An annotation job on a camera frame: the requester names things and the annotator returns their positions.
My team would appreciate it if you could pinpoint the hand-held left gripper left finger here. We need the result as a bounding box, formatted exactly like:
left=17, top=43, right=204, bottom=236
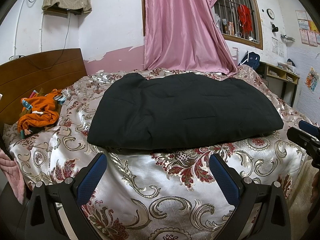
left=24, top=153, right=108, bottom=240

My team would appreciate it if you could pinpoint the colourful wall sticker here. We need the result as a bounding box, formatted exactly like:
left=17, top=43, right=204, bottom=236
left=305, top=67, right=320, bottom=93

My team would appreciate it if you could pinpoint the barred window with wooden frame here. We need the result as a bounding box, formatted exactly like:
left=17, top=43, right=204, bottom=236
left=141, top=0, right=264, bottom=50

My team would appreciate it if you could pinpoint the pink curtain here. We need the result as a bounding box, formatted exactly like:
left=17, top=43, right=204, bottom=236
left=141, top=0, right=239, bottom=76

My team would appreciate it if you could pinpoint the stack of papers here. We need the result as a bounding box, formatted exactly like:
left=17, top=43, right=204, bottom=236
left=277, top=61, right=295, bottom=73

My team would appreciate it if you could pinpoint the orange garment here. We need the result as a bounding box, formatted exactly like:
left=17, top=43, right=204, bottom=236
left=17, top=89, right=66, bottom=133

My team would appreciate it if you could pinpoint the white wall cable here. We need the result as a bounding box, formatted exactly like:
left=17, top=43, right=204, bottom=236
left=14, top=0, right=49, bottom=55

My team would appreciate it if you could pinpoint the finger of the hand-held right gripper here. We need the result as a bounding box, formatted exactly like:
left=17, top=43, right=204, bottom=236
left=286, top=127, right=320, bottom=155
left=299, top=120, right=320, bottom=138

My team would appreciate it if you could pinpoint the orange carton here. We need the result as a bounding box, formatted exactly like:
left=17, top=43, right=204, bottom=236
left=222, top=19, right=234, bottom=34

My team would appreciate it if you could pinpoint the white plastic bag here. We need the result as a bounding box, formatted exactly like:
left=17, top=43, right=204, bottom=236
left=214, top=12, right=223, bottom=33

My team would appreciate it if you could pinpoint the wooden headboard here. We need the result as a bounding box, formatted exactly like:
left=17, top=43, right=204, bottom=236
left=0, top=48, right=88, bottom=125

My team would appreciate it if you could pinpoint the wall shelf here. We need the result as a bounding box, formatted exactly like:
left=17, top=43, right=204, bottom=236
left=43, top=6, right=83, bottom=18

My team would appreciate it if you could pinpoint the red hanging garment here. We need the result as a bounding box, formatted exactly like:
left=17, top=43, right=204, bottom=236
left=236, top=4, right=253, bottom=33

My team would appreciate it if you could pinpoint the wooden cubby desk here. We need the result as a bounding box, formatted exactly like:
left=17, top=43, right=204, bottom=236
left=259, top=61, right=300, bottom=105

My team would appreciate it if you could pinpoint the group of wall certificates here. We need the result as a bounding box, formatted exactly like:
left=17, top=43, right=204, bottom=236
left=295, top=10, right=320, bottom=47

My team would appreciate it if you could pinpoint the pink cloth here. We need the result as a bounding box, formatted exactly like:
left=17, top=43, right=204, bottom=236
left=0, top=149, right=28, bottom=204

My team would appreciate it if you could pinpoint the floral satin bedspread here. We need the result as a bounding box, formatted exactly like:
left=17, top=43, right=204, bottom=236
left=4, top=64, right=320, bottom=240

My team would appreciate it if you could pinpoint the white wall conduit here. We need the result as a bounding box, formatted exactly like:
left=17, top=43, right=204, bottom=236
left=40, top=14, right=44, bottom=53

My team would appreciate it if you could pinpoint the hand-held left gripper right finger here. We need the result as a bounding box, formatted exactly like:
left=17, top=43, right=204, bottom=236
left=209, top=153, right=292, bottom=240

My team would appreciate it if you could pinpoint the blue backpack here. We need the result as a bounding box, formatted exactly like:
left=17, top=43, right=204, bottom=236
left=237, top=51, right=261, bottom=70

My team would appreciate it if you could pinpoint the black jacket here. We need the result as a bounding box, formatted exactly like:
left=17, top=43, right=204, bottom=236
left=87, top=71, right=284, bottom=150

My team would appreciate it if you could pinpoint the thin dark cable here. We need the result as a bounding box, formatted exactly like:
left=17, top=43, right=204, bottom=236
left=19, top=12, right=72, bottom=70

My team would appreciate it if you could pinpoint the white wall calendar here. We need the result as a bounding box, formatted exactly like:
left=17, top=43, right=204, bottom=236
left=271, top=37, right=285, bottom=58

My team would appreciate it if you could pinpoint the person's right hand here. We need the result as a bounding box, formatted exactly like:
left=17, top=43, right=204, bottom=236
left=311, top=171, right=320, bottom=203

